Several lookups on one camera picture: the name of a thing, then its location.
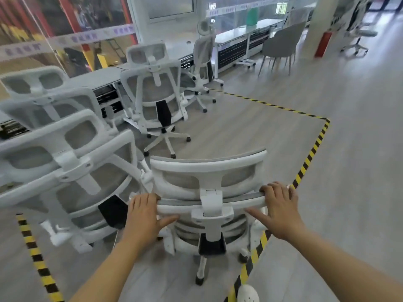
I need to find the person's left hand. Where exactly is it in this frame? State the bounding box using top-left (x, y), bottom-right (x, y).
top-left (123, 192), bottom-right (180, 247)

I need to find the person's right hand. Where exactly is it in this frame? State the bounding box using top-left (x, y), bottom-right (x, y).
top-left (245, 181), bottom-right (308, 242)

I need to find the person's right forearm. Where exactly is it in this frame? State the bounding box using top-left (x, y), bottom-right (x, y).
top-left (283, 226), bottom-right (403, 302)

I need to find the person's left forearm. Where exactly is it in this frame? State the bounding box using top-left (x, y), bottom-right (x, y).
top-left (68, 237), bottom-right (158, 302)

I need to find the black yellow floor tape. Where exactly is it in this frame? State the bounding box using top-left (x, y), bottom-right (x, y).
top-left (210, 89), bottom-right (330, 122)
top-left (15, 213), bottom-right (65, 302)
top-left (224, 118), bottom-right (330, 302)

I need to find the white perforated clog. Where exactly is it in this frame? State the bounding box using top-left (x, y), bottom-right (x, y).
top-left (236, 284), bottom-right (260, 302)

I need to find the grey folding table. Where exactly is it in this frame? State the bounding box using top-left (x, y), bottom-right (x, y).
top-left (0, 65), bottom-right (126, 141)
top-left (163, 37), bottom-right (225, 88)
top-left (247, 18), bottom-right (285, 52)
top-left (214, 26), bottom-right (256, 73)

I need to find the red fire extinguisher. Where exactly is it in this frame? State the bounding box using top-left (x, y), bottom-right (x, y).
top-left (314, 31), bottom-right (333, 59)

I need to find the white printed window strip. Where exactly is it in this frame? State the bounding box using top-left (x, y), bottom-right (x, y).
top-left (0, 24), bottom-right (136, 62)
top-left (206, 0), bottom-right (290, 17)

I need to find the white swivel chair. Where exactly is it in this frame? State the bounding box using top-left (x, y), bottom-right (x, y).
top-left (340, 0), bottom-right (378, 57)

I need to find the green cylindrical container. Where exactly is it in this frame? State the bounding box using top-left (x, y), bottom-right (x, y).
top-left (247, 8), bottom-right (260, 27)

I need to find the white framed window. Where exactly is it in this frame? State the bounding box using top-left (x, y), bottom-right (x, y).
top-left (145, 0), bottom-right (196, 22)

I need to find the row of red yellow pillars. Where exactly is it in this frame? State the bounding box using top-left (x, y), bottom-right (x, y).
top-left (0, 0), bottom-right (139, 76)

